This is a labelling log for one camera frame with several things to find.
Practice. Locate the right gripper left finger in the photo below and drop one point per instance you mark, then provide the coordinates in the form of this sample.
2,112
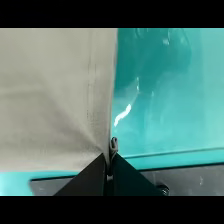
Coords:
90,181

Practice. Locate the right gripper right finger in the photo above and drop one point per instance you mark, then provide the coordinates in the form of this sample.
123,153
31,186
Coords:
130,181

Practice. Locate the brown garment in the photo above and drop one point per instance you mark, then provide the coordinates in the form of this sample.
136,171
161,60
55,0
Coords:
50,100

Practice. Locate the silver frame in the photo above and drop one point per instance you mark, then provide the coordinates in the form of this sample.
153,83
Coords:
195,180

